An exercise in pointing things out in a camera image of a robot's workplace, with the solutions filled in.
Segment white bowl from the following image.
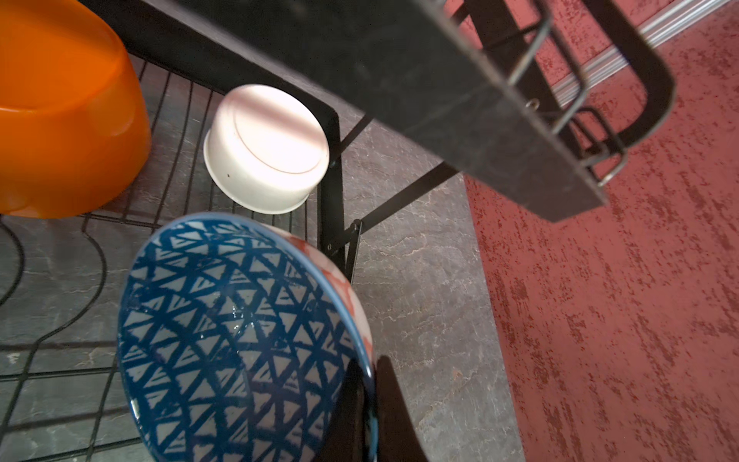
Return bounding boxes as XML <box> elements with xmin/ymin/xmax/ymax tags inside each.
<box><xmin>203</xmin><ymin>85</ymin><xmax>330</xmax><ymax>215</ymax></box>

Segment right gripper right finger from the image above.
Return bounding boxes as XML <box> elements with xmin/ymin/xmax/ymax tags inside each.
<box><xmin>375</xmin><ymin>355</ymin><xmax>428</xmax><ymax>462</ymax></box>

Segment right aluminium corner profile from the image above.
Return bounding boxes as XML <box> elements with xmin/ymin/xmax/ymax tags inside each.
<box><xmin>550</xmin><ymin>0</ymin><xmax>731</xmax><ymax>108</ymax></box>

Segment blue patterned bowl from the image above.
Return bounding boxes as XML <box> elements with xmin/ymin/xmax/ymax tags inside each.
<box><xmin>117</xmin><ymin>212</ymin><xmax>378</xmax><ymax>461</ymax></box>

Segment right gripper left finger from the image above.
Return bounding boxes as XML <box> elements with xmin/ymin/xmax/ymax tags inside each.
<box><xmin>323</xmin><ymin>360</ymin><xmax>365</xmax><ymax>462</ymax></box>

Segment orange bowl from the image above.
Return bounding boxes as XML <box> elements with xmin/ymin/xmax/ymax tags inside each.
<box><xmin>1</xmin><ymin>1</ymin><xmax>151</xmax><ymax>219</ymax></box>

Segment black wire dish rack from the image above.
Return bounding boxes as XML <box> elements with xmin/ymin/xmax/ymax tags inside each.
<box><xmin>1</xmin><ymin>1</ymin><xmax>675</xmax><ymax>461</ymax></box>

